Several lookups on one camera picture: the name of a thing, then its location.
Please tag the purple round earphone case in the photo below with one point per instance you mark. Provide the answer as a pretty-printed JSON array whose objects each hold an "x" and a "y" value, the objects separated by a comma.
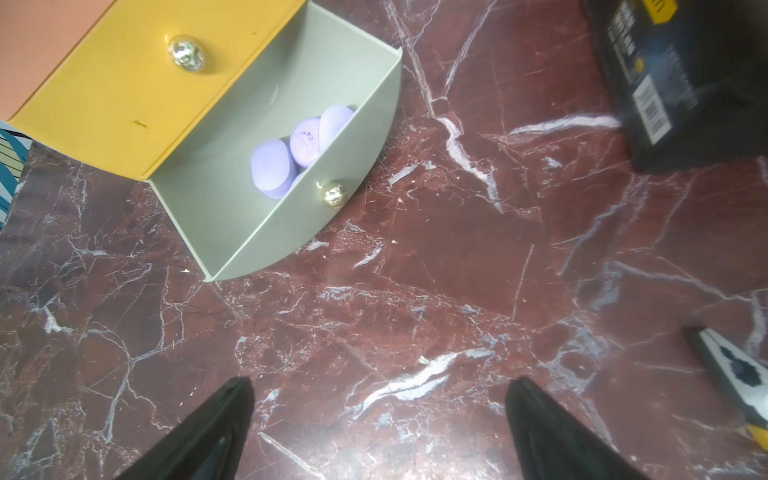
[
  {"x": 304, "y": 142},
  {"x": 331, "y": 122}
]

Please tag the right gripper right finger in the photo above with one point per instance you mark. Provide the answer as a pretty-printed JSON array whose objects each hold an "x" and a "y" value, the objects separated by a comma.
[{"x": 552, "y": 444}]

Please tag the yellow drawer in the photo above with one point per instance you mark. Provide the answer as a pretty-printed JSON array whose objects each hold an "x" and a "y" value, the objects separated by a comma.
[{"x": 143, "y": 76}]

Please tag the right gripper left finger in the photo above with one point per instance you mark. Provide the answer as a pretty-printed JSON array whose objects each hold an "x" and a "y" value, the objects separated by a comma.
[{"x": 208, "y": 444}]

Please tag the yellow black toolbox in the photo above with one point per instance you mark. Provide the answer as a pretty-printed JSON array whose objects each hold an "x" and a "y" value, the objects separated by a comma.
[{"x": 688, "y": 79}]

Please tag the orange top drawer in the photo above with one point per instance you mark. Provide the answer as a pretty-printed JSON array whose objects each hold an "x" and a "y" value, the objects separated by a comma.
[{"x": 36, "y": 36}]

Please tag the yellow handled pliers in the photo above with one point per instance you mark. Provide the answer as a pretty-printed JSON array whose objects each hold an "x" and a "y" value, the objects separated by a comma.
[{"x": 742, "y": 378}]

